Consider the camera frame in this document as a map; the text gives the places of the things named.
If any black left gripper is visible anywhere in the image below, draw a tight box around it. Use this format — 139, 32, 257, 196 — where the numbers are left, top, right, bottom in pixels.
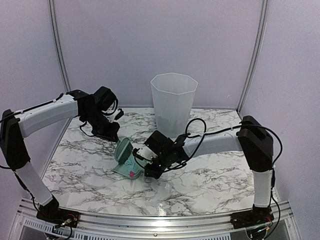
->
83, 109, 120, 143

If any green plastic dustpan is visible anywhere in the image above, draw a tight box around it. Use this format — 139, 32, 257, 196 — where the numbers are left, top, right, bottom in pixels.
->
112, 155, 146, 180

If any green hand brush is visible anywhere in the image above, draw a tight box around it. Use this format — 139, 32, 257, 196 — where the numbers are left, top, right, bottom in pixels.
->
114, 137, 134, 165

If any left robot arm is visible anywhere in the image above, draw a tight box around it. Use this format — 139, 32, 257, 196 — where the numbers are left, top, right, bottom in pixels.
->
0, 86, 124, 223

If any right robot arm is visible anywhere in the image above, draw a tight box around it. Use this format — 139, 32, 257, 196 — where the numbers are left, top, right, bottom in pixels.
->
144, 115, 274, 224

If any translucent white waste bin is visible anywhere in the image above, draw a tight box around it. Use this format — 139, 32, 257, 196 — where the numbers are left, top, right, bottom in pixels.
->
150, 72, 198, 138

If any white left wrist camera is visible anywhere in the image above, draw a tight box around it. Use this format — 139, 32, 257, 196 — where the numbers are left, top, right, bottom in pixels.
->
108, 108, 124, 123

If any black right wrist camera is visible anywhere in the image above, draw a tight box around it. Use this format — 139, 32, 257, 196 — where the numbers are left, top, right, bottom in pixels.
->
132, 130, 174, 163

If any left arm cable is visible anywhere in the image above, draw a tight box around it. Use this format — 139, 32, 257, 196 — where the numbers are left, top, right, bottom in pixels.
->
0, 92, 65, 126

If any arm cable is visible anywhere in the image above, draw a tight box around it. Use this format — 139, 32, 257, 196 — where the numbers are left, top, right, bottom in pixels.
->
0, 92, 65, 126
159, 117, 283, 226

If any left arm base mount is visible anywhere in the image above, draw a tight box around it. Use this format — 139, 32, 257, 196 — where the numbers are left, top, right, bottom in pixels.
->
36, 195, 80, 228

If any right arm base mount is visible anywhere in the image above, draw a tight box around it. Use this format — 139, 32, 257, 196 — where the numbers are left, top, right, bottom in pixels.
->
230, 205, 274, 229

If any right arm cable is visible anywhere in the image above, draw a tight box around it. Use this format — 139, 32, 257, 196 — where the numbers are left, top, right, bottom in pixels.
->
159, 117, 283, 226

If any aluminium front frame rail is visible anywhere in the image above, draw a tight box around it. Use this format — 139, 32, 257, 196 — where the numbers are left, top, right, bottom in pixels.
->
8, 198, 301, 240

